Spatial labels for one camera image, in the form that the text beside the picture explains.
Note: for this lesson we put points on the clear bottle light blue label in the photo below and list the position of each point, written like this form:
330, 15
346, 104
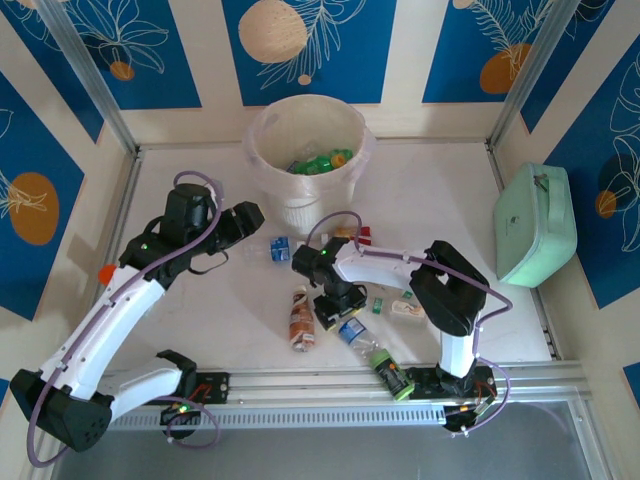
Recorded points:
355, 332

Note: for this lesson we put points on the brown snack pouch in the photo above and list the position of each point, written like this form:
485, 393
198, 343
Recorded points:
301, 320

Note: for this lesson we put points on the red yellow labelled bottle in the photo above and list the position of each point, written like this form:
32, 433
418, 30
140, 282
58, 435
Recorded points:
345, 232

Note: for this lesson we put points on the clear bottle dark blue label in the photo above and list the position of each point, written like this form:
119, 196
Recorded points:
280, 249

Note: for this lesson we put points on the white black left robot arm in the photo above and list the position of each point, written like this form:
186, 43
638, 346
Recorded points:
100, 330

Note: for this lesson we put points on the white plastic bin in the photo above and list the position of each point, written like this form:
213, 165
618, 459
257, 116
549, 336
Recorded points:
310, 210

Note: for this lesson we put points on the translucent plastic bin liner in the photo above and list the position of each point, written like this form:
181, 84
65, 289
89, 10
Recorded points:
257, 160

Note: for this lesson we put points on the small green card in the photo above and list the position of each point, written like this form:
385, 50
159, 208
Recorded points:
378, 305

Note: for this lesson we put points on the white printed packet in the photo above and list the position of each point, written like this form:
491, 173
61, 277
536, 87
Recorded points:
407, 311

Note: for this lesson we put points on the small white green sachet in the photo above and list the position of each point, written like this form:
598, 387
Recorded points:
406, 294

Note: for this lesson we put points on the blue plastic item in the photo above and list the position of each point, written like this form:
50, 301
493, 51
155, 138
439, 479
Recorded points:
292, 165

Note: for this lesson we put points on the lime green black canister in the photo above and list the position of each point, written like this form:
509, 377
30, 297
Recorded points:
391, 376

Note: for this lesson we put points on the orange capped item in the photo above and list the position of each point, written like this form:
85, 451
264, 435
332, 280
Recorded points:
107, 274

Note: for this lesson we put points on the small controller board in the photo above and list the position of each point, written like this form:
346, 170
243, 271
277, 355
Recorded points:
470, 412
180, 410

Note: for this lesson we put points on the mint green zip case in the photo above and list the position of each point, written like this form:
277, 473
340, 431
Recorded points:
535, 225

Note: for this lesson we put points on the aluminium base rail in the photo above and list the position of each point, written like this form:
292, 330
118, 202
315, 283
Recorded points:
310, 385

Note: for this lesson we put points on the aluminium frame post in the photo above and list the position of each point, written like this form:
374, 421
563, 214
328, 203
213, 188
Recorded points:
535, 65
85, 65

